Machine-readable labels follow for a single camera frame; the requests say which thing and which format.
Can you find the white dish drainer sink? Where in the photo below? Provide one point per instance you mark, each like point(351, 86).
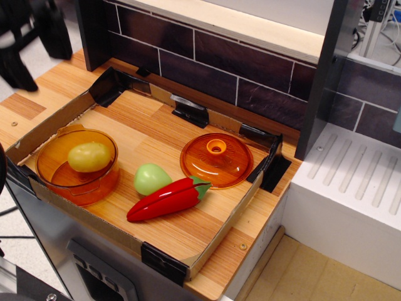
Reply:
point(344, 202)

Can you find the cardboard fence with black tape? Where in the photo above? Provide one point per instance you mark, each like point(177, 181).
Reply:
point(214, 238)

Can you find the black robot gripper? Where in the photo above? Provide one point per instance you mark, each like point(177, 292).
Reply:
point(24, 21)

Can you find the light green plastic fruit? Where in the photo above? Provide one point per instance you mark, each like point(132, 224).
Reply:
point(149, 178)

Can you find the red plastic chili pepper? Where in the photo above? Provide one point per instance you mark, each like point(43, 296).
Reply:
point(177, 196)

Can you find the toy stove front panel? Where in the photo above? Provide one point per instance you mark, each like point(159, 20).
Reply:
point(89, 266)

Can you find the yellow plastic potato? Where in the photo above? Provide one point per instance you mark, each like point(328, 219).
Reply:
point(89, 157)

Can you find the orange transparent pot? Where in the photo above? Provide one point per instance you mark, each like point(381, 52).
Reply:
point(81, 188)

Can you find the orange transparent pot lid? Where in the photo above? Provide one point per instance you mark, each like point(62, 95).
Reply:
point(221, 159)

